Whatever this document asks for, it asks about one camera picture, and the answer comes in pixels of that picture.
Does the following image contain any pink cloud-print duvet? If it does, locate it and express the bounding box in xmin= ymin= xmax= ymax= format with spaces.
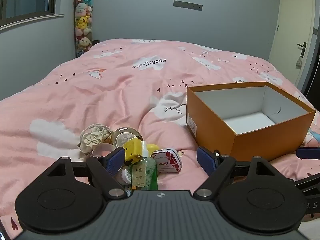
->
xmin=1 ymin=39 xmax=305 ymax=238

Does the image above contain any black door handle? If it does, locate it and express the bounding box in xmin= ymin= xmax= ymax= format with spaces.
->
xmin=297 ymin=42 xmax=307 ymax=58

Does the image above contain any cream cloth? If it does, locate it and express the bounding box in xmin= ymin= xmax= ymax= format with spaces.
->
xmin=77 ymin=124 xmax=112 ymax=155

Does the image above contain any yellow bulb-cap bottle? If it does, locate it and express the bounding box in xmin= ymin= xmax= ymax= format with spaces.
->
xmin=146 ymin=144 xmax=159 ymax=156

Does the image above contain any red white mint tin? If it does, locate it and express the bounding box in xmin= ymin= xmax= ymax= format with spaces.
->
xmin=151 ymin=148 xmax=182 ymax=173

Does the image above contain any round silver tin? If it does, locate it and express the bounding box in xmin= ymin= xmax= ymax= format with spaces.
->
xmin=111 ymin=127 xmax=143 ymax=147

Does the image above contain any pink puff clear case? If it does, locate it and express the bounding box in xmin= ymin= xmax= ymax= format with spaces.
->
xmin=91 ymin=143 xmax=116 ymax=157

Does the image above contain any cream door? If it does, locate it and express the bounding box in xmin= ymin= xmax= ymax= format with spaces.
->
xmin=268 ymin=0 xmax=316 ymax=85

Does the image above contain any orange cardboard box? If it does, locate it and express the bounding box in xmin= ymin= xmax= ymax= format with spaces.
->
xmin=186 ymin=82 xmax=316 ymax=161

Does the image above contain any plush toy column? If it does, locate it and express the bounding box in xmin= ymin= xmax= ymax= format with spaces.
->
xmin=74 ymin=0 xmax=93 ymax=57

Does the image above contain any small white cream jar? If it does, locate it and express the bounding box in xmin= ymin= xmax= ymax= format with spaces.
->
xmin=115 ymin=166 xmax=132 ymax=185

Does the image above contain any grey wall hook rail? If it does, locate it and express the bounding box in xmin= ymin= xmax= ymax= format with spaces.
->
xmin=173 ymin=0 xmax=203 ymax=11

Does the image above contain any green liquid bottle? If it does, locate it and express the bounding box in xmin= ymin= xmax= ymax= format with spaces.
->
xmin=131 ymin=141 xmax=158 ymax=191

